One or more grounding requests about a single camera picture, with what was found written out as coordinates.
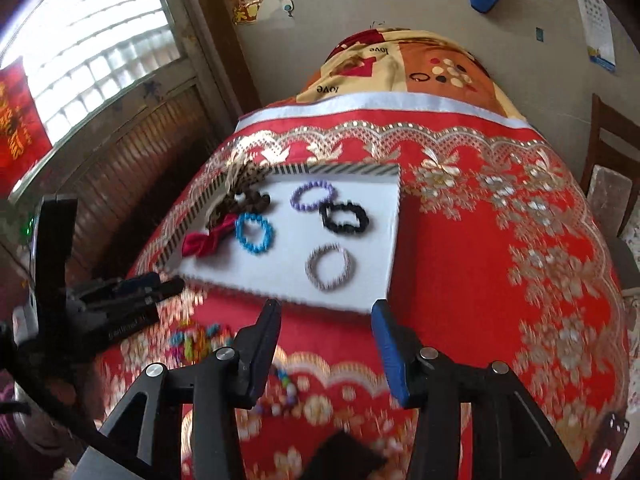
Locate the white tray with striped rim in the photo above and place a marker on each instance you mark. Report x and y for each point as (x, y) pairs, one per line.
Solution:
(360, 240)

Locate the brown scrunchie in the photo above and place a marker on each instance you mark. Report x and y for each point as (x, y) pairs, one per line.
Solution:
(252, 200)

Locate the red gold wall decoration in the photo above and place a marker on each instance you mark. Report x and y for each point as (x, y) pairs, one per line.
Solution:
(249, 1)

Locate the leopard print bow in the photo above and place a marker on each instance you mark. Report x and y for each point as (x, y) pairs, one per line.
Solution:
(245, 176)

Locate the small blue wall sticker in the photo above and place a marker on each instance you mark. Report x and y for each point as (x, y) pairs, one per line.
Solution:
(539, 34)

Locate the wooden chair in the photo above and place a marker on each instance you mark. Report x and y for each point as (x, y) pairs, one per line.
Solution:
(607, 170)

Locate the black scrunchie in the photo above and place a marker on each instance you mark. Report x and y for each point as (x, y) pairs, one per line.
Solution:
(344, 216)

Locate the red gold embroidered tablecloth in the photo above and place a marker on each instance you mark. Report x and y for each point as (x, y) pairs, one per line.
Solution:
(475, 260)

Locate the wooden louvred door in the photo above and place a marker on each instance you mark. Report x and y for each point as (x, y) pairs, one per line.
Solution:
(150, 125)

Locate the wall calendar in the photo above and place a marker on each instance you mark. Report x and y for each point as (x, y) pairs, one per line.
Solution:
(595, 20)

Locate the wall hook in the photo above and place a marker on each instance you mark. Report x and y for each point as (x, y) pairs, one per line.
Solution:
(288, 8)

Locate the black flat object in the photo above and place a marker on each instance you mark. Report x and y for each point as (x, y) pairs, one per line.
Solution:
(345, 457)

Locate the black device with red light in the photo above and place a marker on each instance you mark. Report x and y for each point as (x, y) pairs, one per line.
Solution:
(611, 442)

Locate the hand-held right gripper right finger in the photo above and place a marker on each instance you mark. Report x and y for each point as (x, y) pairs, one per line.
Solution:
(392, 355)

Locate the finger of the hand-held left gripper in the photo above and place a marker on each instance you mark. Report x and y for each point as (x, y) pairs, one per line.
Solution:
(165, 290)
(137, 282)

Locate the printed orange yellow blanket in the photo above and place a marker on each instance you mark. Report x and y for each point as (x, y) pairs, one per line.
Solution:
(400, 67)

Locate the red window banner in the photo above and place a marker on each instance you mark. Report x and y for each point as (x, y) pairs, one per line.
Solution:
(17, 120)

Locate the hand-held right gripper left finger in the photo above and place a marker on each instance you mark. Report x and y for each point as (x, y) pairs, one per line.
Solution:
(262, 355)

